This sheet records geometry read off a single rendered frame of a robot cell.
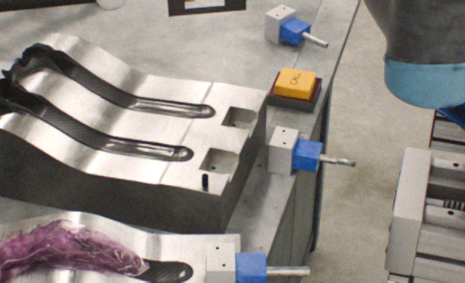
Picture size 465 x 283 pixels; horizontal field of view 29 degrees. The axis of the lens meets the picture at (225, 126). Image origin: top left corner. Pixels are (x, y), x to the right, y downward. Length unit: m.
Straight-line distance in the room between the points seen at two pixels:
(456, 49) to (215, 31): 1.10
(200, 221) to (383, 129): 1.66
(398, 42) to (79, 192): 0.71
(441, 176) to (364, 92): 1.89
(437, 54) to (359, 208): 1.89
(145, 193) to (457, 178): 0.42
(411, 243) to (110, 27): 0.89
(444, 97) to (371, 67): 2.45
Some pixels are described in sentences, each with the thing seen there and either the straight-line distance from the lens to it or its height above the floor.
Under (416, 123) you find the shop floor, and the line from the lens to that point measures 2.89.
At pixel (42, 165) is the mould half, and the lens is 1.29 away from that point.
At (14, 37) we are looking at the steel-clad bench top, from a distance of 1.75.
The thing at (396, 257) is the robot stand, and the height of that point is 0.93.
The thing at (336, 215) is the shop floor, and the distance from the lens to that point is 2.51.
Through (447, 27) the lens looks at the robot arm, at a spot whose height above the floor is 1.36.
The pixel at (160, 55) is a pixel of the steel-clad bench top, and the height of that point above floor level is 0.80.
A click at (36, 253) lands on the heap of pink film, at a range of 1.11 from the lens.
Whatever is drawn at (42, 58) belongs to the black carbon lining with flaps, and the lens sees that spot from 1.39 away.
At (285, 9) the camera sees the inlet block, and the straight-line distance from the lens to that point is 1.69.
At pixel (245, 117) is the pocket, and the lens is 1.37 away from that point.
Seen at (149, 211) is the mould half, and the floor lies 0.83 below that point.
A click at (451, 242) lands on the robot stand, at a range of 1.05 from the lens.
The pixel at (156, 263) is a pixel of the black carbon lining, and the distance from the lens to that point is 1.16.
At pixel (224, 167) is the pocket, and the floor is 0.86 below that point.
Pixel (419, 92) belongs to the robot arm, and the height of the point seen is 1.30.
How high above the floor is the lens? 1.68
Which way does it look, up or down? 37 degrees down
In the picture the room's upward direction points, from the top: straight up
